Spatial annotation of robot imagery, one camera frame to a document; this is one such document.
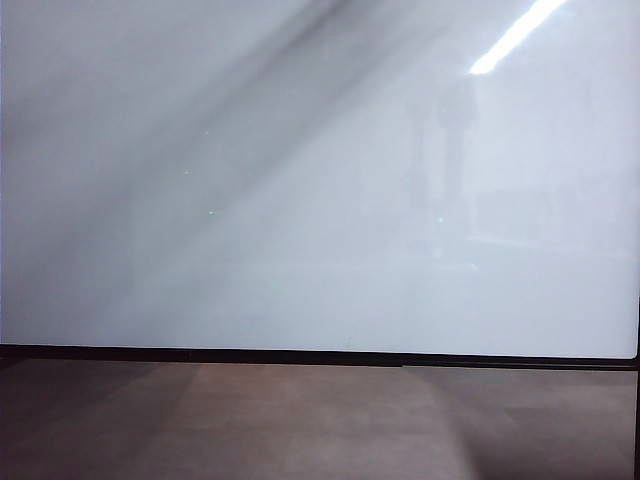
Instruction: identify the white glass whiteboard panel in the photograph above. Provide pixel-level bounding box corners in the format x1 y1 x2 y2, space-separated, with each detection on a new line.
0 0 640 359

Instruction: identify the black whiteboard pen tray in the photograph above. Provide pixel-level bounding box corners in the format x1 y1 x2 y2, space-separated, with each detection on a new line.
0 357 404 369

